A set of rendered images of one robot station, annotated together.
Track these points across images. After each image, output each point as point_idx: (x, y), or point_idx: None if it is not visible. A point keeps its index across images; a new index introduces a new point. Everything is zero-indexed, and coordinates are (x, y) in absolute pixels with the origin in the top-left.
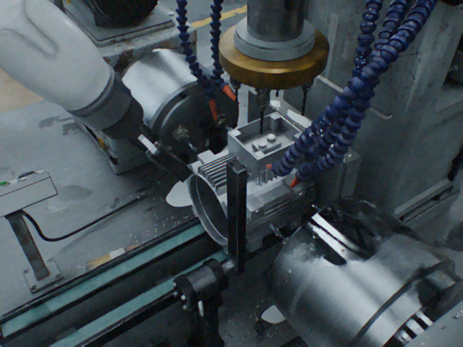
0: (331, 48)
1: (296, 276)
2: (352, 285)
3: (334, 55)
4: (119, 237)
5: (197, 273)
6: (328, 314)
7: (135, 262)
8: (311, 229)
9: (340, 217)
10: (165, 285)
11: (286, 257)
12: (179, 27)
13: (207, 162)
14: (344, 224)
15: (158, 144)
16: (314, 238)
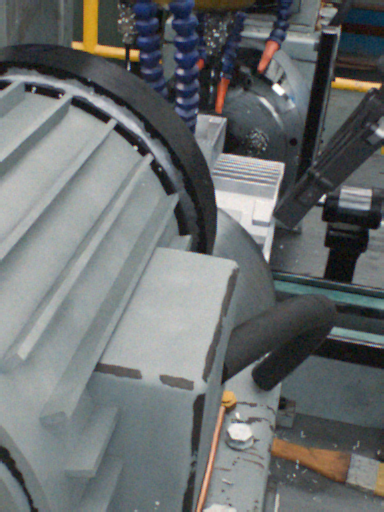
0: (4, 26)
1: (301, 105)
2: (286, 64)
3: (8, 33)
4: (337, 510)
5: (358, 188)
6: (305, 92)
7: (377, 340)
8: (270, 75)
9: (242, 60)
10: (359, 302)
11: (297, 106)
12: (198, 53)
13: (237, 212)
14: (247, 58)
15: (371, 88)
16: (275, 76)
